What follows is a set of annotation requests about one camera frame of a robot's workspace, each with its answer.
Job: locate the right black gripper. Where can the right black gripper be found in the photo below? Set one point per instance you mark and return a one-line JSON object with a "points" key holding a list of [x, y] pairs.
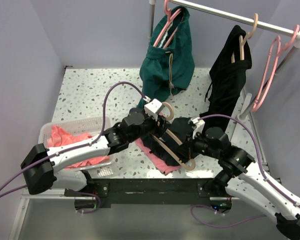
{"points": [[190, 143]]}

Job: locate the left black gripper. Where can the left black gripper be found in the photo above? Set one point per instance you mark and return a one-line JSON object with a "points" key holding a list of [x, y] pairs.
{"points": [[159, 130]]}

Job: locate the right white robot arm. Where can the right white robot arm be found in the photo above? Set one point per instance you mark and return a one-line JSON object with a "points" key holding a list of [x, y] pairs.
{"points": [[244, 178]]}

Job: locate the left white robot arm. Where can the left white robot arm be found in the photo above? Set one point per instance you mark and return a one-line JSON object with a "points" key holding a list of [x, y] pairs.
{"points": [[43, 167]]}

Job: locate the pink folded shorts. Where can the pink folded shorts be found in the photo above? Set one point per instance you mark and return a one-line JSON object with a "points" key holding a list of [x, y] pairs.
{"points": [[154, 152]]}

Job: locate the green hanging shorts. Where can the green hanging shorts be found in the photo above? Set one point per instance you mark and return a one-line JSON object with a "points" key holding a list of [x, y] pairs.
{"points": [[168, 67]]}

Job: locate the black hanging shorts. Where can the black hanging shorts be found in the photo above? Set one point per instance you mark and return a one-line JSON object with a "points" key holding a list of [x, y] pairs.
{"points": [[228, 75]]}

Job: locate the beige hanger with black shorts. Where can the beige hanger with black shorts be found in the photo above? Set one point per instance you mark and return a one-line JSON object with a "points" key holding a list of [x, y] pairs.
{"points": [[243, 40]]}

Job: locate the white plastic laundry basket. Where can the white plastic laundry basket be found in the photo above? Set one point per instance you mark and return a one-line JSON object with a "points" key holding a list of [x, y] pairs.
{"points": [[75, 127]]}

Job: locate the coral pink patterned garment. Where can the coral pink patterned garment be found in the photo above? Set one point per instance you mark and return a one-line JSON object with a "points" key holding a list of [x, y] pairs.
{"points": [[60, 137]]}

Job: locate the metal clothes rack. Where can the metal clothes rack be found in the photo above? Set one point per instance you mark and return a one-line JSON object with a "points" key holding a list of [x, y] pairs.
{"points": [[241, 19]]}

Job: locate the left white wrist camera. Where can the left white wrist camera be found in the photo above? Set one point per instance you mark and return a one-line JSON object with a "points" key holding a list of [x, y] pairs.
{"points": [[154, 108]]}

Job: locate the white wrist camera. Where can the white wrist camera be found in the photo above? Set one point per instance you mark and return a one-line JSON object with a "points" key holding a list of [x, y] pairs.
{"points": [[197, 124], [154, 108]]}

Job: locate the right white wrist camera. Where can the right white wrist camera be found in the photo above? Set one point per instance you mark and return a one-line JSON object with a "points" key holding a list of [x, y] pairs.
{"points": [[197, 124]]}

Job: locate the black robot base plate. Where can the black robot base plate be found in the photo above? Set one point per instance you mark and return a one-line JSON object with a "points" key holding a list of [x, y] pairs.
{"points": [[147, 191]]}

